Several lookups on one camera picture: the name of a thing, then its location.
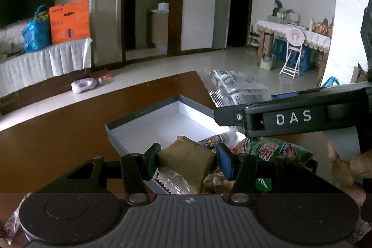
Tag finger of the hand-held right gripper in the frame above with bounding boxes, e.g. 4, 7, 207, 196
213, 92, 300, 129

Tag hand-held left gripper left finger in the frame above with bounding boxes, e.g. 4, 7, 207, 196
38, 143, 162, 205

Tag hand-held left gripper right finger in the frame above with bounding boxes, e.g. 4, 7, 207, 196
216, 143, 346, 204

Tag clear bag of printed packets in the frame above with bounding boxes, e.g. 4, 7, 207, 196
198, 69, 271, 109

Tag olive brown snack packet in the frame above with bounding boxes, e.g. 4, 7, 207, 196
154, 135, 217, 195

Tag grey cardboard box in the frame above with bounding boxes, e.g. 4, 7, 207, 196
105, 95, 247, 167

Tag person's right hand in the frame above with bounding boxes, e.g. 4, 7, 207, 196
327, 142, 372, 207

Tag brown nut snack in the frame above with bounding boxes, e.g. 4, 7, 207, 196
203, 173, 234, 194

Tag teal bag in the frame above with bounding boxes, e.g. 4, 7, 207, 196
321, 76, 340, 89

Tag cardboard piece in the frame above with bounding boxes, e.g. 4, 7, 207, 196
350, 63, 367, 83

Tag green snack packet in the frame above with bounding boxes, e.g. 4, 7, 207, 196
232, 138, 316, 193

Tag dining table with lace cloth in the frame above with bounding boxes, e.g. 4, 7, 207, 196
251, 20, 332, 72

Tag blue plastic stool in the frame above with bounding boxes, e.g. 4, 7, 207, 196
272, 39, 312, 73

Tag orange snack bags on table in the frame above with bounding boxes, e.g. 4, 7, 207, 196
312, 17, 335, 36

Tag white folding chair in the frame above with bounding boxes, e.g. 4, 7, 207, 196
279, 28, 306, 80

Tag purple and white bottle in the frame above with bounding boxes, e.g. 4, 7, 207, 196
71, 78, 98, 94

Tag wooden kitchen counter cabinet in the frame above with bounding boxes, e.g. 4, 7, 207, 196
146, 11, 169, 48

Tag wooden television cabinet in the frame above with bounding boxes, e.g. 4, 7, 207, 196
0, 68, 112, 116

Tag pink candy wrapper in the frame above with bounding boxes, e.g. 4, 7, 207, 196
2, 193, 33, 245

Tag orange cardboard box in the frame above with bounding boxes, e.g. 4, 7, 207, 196
49, 0, 90, 45

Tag blue plastic bag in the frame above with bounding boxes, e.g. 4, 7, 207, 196
22, 5, 52, 53

